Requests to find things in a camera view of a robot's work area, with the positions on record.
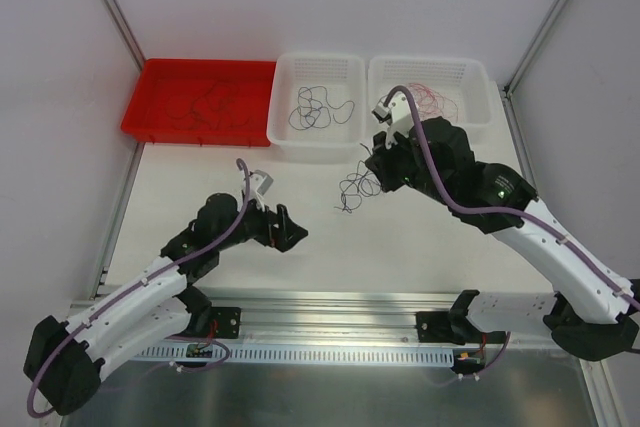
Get coloured wire bundle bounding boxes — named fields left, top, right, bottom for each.
left=333, top=142, right=384, bottom=215

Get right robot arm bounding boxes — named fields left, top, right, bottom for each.
left=365, top=118, right=639, bottom=361

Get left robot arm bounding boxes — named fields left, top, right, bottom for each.
left=23, top=193, right=308, bottom=419

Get white right mesh basket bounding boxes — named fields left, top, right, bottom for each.
left=367, top=55, right=496, bottom=143

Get white mesh basket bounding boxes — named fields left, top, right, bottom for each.
left=367, top=55, right=496, bottom=143
left=266, top=52, right=366, bottom=164

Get white middle mesh basket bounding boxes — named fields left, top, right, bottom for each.
left=266, top=52, right=366, bottom=164

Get red plastic tray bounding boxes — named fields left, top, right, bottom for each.
left=121, top=58, right=276, bottom=147

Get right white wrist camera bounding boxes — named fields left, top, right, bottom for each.
left=372, top=93, right=414, bottom=149

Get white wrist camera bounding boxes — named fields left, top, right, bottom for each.
left=372, top=93, right=414, bottom=149
left=242, top=170, right=274, bottom=211

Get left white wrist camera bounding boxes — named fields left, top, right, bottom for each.
left=242, top=170, right=274, bottom=211

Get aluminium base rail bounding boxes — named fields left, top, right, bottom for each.
left=69, top=288, right=566, bottom=352

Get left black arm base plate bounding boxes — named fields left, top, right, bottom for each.
left=205, top=306, right=242, bottom=339

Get white slotted cable duct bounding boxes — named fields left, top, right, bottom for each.
left=135, top=342, right=454, bottom=368

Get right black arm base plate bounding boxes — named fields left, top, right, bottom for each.
left=415, top=311, right=454, bottom=343

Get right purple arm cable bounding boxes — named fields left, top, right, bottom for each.
left=384, top=86, right=640, bottom=311

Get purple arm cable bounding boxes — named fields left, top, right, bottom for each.
left=25, top=158, right=251, bottom=418
left=384, top=86, right=640, bottom=311

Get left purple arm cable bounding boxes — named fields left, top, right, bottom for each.
left=25, top=158, right=251, bottom=418

